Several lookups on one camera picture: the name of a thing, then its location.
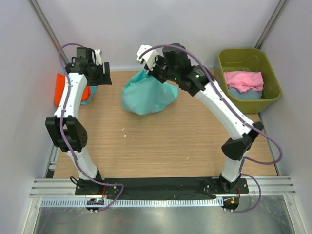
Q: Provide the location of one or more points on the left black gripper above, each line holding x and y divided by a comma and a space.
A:
105, 79

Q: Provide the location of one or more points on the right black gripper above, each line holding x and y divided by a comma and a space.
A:
158, 60

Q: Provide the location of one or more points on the teal t shirt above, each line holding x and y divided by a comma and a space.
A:
143, 94

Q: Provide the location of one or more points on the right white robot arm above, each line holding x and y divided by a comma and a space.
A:
241, 129

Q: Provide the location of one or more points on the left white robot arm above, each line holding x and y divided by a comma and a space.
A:
65, 130

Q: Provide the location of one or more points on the light blue folded t shirt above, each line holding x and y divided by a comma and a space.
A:
87, 94

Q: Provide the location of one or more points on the orange folded t shirt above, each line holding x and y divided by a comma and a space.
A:
59, 87

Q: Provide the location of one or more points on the grey blue t shirt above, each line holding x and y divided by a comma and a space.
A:
248, 95

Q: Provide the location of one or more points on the pink t shirt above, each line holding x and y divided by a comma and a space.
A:
243, 81

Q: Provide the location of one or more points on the olive green plastic bin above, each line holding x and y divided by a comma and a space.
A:
248, 60

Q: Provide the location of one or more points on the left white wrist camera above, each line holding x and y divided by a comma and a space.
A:
98, 57

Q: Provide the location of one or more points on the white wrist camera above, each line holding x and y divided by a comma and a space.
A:
98, 57
147, 57

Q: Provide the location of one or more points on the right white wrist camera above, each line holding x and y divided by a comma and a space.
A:
147, 57

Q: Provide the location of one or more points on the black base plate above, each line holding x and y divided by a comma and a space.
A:
141, 188

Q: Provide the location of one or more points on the slotted cable duct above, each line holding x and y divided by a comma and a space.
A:
98, 203

